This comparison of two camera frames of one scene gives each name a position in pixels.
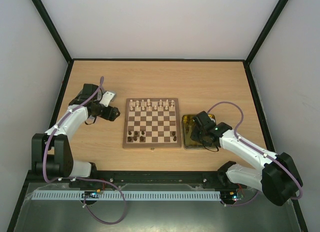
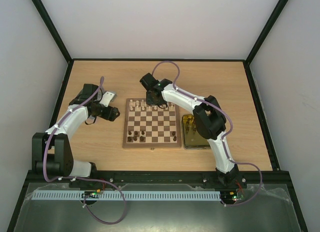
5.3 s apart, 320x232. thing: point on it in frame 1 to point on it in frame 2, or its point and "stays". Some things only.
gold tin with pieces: (189, 144) stays
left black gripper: (110, 115) stays
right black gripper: (197, 133) to (152, 98)
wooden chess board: (152, 123) stays
